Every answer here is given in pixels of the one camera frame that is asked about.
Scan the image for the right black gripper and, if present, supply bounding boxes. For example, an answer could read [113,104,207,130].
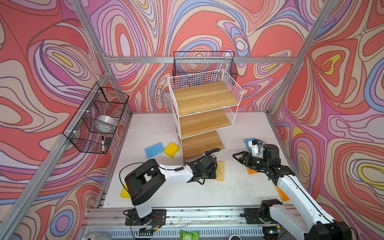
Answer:
[232,151,269,171]

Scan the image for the orange sponge with pale back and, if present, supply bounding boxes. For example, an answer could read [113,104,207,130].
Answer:
[215,161,225,182]

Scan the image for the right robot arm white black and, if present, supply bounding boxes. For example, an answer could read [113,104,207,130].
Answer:
[233,145,356,240]

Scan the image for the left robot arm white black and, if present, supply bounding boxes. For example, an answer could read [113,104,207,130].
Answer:
[119,148,221,219]

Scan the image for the yellow sponge near shelf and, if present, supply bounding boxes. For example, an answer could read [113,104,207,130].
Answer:
[164,143,180,158]

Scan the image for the blue sponge right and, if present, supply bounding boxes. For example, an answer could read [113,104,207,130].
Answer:
[244,138,255,153]

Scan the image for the blue sponge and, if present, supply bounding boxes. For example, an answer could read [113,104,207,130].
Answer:
[145,143,164,159]
[244,138,255,153]

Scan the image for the blue sponge left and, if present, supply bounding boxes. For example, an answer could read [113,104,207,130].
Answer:
[145,143,164,159]

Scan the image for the green snack packet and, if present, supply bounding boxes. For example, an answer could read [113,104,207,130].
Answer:
[180,230,200,240]

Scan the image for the yellow sponge front left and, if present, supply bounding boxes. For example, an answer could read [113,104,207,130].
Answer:
[120,184,131,199]

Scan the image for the black marker pen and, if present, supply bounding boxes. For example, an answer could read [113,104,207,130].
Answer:
[101,136,105,154]

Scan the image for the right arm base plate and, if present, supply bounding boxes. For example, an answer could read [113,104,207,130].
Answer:
[240,208,278,225]

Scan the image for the white wire wooden shelf rack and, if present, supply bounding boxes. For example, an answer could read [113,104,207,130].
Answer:
[168,70,244,160]

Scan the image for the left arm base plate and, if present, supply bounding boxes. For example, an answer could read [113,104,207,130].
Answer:
[123,209,167,227]

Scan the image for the black wire basket back wall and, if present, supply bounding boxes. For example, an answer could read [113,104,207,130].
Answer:
[173,50,238,80]

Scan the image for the black wire basket wall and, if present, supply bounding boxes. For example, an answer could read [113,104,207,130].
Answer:
[173,50,238,80]
[63,83,129,155]

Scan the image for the black wire basket left wall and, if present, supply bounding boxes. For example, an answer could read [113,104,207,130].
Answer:
[63,83,129,155]

